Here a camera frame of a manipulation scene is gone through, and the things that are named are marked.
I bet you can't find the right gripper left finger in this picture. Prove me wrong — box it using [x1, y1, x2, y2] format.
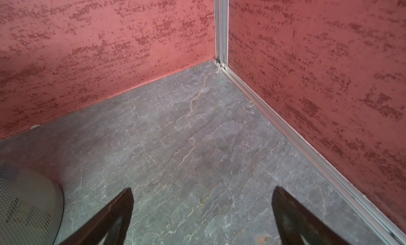
[62, 188, 134, 245]

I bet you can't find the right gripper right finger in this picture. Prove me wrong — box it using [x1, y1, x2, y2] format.
[272, 186, 348, 245]

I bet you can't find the grey mesh waste bin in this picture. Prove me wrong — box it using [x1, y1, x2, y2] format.
[1, 157, 64, 245]

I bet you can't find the right corner aluminium post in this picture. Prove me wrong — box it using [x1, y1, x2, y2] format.
[214, 0, 229, 68]

